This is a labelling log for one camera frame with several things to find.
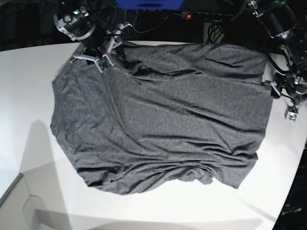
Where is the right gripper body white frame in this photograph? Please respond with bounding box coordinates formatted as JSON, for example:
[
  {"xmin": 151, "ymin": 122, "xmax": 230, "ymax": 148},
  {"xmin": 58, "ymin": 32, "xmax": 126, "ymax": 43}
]
[{"xmin": 71, "ymin": 23, "xmax": 132, "ymax": 73}]

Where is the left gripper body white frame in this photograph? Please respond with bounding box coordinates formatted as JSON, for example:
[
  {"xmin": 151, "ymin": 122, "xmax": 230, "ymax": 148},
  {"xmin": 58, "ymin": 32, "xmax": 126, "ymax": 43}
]
[{"xmin": 263, "ymin": 80, "xmax": 307, "ymax": 122}]

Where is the grey t-shirt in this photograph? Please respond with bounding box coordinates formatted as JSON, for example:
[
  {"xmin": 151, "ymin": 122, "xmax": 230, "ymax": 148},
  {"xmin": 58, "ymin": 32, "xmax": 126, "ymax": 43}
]
[{"xmin": 50, "ymin": 44, "xmax": 272, "ymax": 195}]

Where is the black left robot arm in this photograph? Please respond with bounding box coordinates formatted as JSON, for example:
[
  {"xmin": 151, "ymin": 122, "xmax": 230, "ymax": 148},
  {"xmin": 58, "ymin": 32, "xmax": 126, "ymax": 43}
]
[{"xmin": 229, "ymin": 0, "xmax": 307, "ymax": 122}]

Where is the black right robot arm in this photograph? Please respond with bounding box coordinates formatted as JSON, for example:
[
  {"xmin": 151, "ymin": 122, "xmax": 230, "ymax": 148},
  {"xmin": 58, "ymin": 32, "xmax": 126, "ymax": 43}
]
[{"xmin": 53, "ymin": 0, "xmax": 132, "ymax": 73}]

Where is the blue box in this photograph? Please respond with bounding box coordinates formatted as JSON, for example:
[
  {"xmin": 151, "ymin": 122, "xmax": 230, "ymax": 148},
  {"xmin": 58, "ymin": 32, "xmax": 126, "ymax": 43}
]
[{"xmin": 116, "ymin": 0, "xmax": 184, "ymax": 10}]

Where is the black power strip red light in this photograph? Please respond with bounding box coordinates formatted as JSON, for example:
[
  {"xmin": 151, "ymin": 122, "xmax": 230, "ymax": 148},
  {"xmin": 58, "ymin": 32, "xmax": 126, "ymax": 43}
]
[{"xmin": 180, "ymin": 11, "xmax": 232, "ymax": 22}]

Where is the grey looped cable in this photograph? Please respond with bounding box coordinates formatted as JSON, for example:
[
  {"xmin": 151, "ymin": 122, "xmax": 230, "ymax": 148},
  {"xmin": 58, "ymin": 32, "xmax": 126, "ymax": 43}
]
[{"xmin": 100, "ymin": 7, "xmax": 168, "ymax": 38}]

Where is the bundle of black cables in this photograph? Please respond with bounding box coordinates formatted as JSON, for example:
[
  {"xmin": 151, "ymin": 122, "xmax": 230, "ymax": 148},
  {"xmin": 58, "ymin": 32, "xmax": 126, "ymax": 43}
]
[{"xmin": 206, "ymin": 20, "xmax": 227, "ymax": 46}]

